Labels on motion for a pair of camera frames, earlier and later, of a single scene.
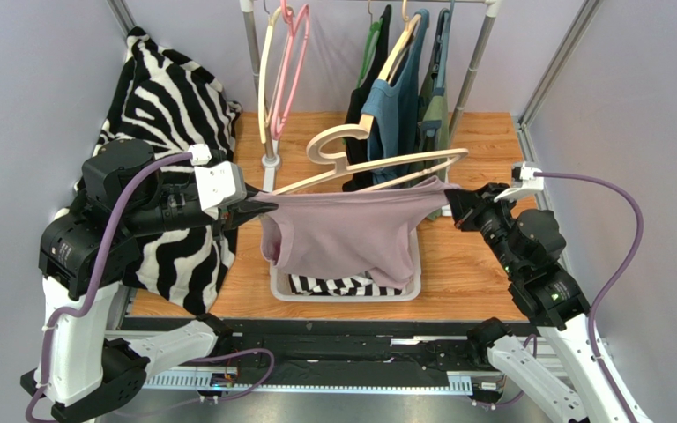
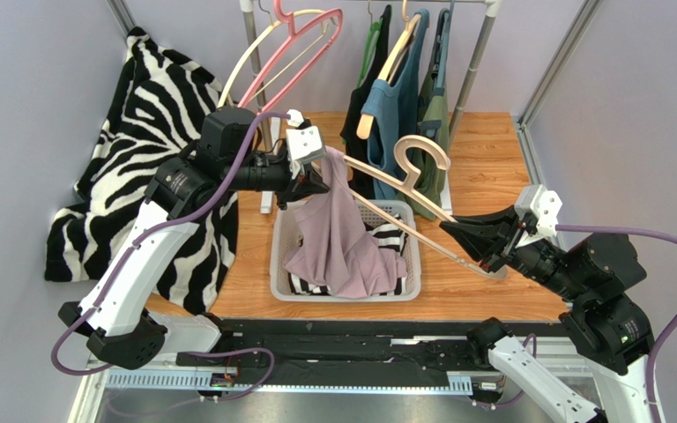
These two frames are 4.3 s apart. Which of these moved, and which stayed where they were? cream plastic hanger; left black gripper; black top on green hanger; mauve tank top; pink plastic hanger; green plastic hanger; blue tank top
Moved: cream plastic hanger; left black gripper; mauve tank top; pink plastic hanger
Stayed: green plastic hanger; black top on green hanger; blue tank top
